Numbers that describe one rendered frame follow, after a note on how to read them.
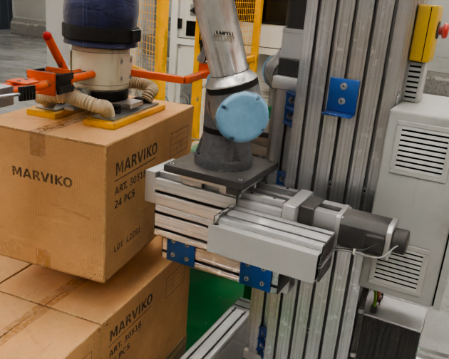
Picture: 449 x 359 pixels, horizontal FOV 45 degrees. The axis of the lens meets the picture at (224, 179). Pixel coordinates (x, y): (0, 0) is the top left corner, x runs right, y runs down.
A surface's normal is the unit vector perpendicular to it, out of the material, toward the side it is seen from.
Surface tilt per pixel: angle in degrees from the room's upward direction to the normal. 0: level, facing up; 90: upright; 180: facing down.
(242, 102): 97
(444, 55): 90
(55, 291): 0
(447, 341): 0
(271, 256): 90
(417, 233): 90
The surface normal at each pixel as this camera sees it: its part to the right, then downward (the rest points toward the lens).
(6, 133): -0.32, 0.30
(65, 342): 0.07, -0.94
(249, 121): 0.19, 0.45
